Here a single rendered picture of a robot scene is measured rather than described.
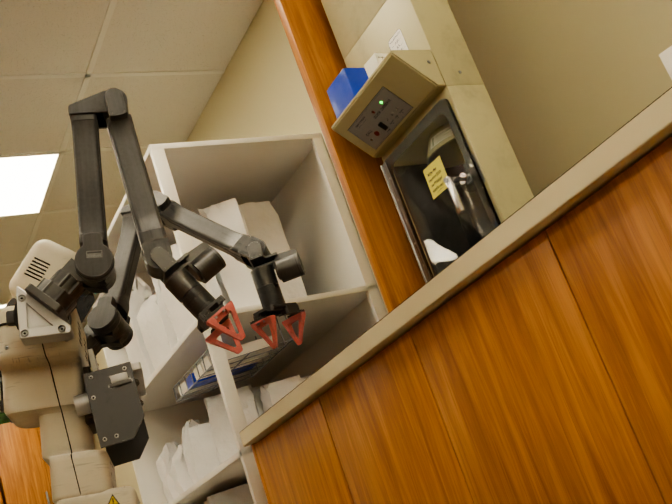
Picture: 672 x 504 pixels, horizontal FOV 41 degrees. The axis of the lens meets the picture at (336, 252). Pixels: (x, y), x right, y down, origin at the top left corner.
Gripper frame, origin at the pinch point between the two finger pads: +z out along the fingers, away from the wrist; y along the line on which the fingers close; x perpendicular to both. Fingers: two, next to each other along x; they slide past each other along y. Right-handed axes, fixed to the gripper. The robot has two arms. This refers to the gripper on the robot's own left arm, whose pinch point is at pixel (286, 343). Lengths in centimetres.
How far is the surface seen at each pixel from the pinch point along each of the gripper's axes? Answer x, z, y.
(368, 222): -23.2, -21.7, 17.2
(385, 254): -24.2, -12.6, 17.8
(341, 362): -18.6, 10.8, -7.6
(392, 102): -45, -42, 9
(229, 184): 70, -83, 88
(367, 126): -35, -42, 13
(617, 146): -102, 4, -45
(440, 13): -61, -59, 18
